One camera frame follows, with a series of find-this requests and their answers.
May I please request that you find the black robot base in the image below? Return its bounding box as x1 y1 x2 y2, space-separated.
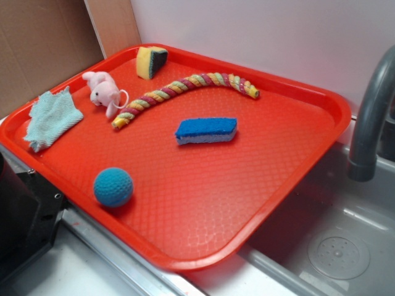
1 156 65 283

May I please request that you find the blue sponge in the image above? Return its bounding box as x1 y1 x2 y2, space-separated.
175 118 238 145

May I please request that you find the yellow and green sponge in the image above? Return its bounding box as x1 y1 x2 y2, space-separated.
136 46 168 80

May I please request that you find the red plastic tray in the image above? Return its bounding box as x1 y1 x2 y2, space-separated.
1 47 351 271

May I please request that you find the blue knitted ball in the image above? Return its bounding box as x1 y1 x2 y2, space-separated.
93 168 134 208

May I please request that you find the pink plush toy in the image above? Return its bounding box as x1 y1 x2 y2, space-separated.
82 71 129 119

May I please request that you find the light blue cloth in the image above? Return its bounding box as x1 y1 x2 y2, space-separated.
24 86 83 153

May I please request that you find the grey plastic sink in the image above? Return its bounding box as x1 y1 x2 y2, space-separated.
240 144 394 295

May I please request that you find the grey faucet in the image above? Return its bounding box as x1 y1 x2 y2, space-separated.
347 47 394 182

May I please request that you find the brown cardboard panel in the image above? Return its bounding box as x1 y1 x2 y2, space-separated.
1 1 103 117

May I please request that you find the multicolour twisted rope toy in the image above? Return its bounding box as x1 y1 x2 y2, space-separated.
111 72 260 130

